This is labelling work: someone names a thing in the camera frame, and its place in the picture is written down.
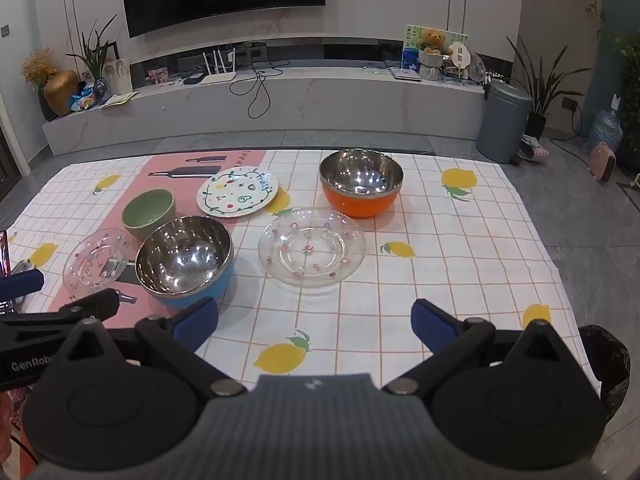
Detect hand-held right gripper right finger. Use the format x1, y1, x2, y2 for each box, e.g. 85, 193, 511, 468
382, 299, 576, 395

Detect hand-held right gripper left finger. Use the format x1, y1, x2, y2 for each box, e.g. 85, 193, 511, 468
62, 297, 247, 399

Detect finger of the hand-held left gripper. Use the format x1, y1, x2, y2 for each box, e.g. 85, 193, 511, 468
0, 269, 44, 302
0, 289, 121, 333

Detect small flowered glass plate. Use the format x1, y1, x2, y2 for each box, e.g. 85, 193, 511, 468
63, 228, 138, 296

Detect blue steel bowl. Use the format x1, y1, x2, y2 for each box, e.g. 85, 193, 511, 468
135, 216, 236, 309

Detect green ceramic bowl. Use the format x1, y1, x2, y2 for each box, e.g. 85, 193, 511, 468
122, 189, 177, 238

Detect painted white plate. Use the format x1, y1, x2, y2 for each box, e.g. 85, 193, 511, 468
196, 166, 279, 218

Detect large flowered glass plate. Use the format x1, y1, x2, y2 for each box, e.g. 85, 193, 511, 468
258, 207, 367, 289

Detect orange steel bowl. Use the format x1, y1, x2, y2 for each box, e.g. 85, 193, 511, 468
319, 149, 405, 218

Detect lemon print checked tablecloth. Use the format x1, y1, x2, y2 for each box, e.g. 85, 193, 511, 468
7, 149, 576, 386

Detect pink bottle print mat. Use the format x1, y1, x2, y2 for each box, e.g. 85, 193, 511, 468
47, 150, 273, 331

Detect blue snack packets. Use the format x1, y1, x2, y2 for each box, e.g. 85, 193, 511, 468
70, 85, 98, 111

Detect gold vase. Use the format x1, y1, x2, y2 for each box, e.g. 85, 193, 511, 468
44, 70, 81, 116

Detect pink slippers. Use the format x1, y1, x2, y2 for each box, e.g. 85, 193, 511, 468
520, 135, 550, 166

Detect sheets of paper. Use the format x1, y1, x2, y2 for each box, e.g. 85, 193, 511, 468
100, 92, 140, 108

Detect grey trash can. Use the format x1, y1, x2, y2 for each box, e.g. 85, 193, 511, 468
476, 81, 533, 164

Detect dried yellow flowers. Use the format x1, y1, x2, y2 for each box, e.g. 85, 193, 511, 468
21, 49, 58, 86

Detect white gift bag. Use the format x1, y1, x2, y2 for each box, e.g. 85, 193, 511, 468
102, 57, 132, 96

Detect pink floor heater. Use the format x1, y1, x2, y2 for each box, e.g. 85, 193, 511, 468
589, 142, 617, 183

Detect green plant in blue vase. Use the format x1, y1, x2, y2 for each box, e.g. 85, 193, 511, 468
67, 15, 118, 103

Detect white router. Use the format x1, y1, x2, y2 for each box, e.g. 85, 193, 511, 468
200, 49, 237, 85

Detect marble television console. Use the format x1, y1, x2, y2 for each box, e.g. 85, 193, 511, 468
42, 37, 488, 156

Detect potted long-leaf plant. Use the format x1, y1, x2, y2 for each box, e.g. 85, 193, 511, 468
506, 35, 586, 141

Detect blue water jug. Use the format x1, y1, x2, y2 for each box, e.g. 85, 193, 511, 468
587, 97, 623, 153

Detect white round hand fan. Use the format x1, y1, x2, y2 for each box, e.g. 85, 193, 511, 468
447, 42, 473, 78

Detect brown teddy bear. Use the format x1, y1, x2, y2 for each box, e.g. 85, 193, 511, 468
419, 30, 447, 81

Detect leafy green plant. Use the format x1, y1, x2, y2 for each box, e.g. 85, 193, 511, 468
612, 32, 640, 171

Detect black cable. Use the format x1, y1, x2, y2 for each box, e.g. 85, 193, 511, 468
230, 57, 291, 120

